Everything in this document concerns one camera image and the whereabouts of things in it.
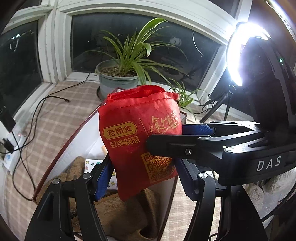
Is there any red fabric pouch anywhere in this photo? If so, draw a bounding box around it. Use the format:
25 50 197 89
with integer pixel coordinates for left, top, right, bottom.
98 85 182 201

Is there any white gloved hand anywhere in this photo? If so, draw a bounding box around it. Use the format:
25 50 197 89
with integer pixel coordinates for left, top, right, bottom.
243 168 295 213

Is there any starry white card box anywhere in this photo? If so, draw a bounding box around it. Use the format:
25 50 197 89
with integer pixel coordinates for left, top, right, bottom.
84 159 117 190

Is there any white power strip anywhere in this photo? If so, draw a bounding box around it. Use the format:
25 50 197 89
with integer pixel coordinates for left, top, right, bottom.
2 131 27 175

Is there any potted spider plant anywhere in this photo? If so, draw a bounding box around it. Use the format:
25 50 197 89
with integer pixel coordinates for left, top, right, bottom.
97 18 199 114

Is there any plaid table cloth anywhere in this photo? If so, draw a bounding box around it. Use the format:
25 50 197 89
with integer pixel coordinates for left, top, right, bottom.
0 79 223 241

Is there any ring light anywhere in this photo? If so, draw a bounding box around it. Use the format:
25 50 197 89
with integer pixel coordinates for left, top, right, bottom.
226 22 271 87

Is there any black power cable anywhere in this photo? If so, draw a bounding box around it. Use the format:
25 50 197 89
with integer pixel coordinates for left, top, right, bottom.
0 72 93 202

